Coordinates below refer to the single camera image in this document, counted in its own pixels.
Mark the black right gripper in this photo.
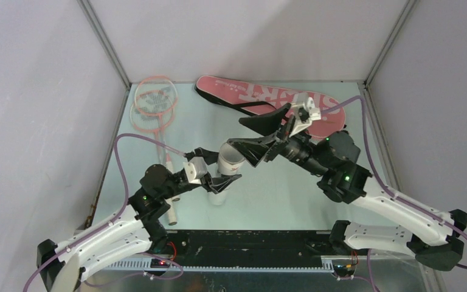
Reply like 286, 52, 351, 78
227, 103, 328, 178

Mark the white shuttlecock tube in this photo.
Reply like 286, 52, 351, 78
208, 143, 245, 206

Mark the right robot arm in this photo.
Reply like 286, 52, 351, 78
228, 109, 467, 271

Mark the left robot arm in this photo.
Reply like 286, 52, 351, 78
37, 144, 245, 291

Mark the pink sport racket bag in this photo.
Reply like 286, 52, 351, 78
195, 75, 346, 141

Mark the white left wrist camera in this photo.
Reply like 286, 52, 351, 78
183, 157, 208, 184

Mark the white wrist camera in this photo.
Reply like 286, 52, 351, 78
289, 92, 322, 137
183, 157, 208, 184

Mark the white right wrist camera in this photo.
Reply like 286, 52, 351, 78
289, 92, 322, 137

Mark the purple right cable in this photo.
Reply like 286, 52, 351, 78
318, 95, 467, 271

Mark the purple cable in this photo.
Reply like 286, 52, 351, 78
23, 133, 188, 292
318, 95, 467, 271

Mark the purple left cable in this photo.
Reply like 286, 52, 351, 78
23, 133, 188, 292

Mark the aluminium front frame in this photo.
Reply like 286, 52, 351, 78
68, 229, 432, 292

